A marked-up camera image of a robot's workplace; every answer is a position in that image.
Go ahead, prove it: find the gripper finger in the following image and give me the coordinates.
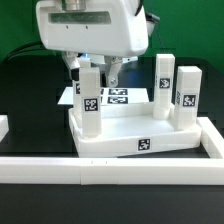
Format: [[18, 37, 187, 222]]
[[62, 51, 80, 81], [104, 56, 123, 88]]

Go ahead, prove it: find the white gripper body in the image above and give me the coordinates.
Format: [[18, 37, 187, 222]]
[[36, 0, 148, 57]]

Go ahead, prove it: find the white desk top tray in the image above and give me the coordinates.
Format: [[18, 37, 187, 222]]
[[68, 102, 202, 158]]

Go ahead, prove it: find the fiducial marker sheet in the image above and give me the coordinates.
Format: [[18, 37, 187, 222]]
[[58, 87, 149, 105]]

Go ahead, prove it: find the white left fence block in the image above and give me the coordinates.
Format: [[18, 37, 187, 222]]
[[0, 115, 9, 142]]

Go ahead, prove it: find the white right fence bar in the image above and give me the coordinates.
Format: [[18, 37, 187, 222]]
[[197, 117, 224, 159]]

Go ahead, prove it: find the black thick cable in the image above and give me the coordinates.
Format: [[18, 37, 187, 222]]
[[3, 41, 44, 63]]

